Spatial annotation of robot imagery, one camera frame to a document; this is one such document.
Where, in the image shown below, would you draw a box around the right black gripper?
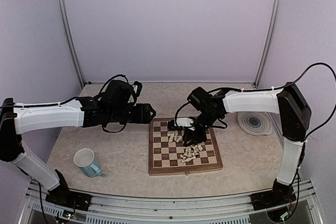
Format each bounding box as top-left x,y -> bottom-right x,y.
182,110 -> 220,147

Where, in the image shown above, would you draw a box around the right aluminium frame post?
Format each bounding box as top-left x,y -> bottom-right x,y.
254,0 -> 281,88

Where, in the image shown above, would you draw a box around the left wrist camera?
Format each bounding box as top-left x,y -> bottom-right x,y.
132,81 -> 143,98

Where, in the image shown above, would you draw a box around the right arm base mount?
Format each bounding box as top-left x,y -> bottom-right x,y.
250,190 -> 296,211

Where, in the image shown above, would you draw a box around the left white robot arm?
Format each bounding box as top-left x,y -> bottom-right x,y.
1,80 -> 156,206

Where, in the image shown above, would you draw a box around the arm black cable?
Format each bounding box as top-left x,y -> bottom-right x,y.
174,62 -> 336,209
0,73 -> 137,133

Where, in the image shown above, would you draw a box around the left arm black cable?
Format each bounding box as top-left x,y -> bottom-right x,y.
0,73 -> 137,133

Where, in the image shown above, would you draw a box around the light blue ceramic mug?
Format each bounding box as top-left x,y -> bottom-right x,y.
73,148 -> 102,178

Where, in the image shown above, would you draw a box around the white chess pieces pile right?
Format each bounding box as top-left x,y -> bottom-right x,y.
180,144 -> 203,163

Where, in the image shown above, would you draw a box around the left aluminium frame post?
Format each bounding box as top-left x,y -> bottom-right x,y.
57,0 -> 86,88

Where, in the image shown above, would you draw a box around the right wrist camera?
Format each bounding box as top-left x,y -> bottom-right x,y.
167,118 -> 195,131

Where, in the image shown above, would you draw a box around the wooden chess board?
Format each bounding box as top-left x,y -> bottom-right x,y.
148,118 -> 223,176

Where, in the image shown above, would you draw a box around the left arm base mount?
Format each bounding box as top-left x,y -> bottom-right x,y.
46,191 -> 92,211

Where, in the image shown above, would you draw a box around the front aluminium rail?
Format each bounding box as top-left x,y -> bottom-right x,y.
18,179 -> 322,224

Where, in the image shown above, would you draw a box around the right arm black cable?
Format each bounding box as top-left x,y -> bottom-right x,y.
174,62 -> 336,209

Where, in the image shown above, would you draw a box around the aluminium frame post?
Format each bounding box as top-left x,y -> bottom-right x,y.
57,0 -> 86,88
254,0 -> 281,88

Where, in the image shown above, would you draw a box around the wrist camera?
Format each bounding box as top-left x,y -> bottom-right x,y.
167,118 -> 195,131
132,81 -> 143,98

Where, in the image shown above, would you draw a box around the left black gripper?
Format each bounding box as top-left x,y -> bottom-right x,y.
108,103 -> 156,123

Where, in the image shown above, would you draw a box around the grey spiral coaster mat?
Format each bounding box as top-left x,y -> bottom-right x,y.
237,112 -> 272,136

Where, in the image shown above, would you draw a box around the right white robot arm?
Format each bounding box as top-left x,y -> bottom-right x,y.
174,82 -> 312,205

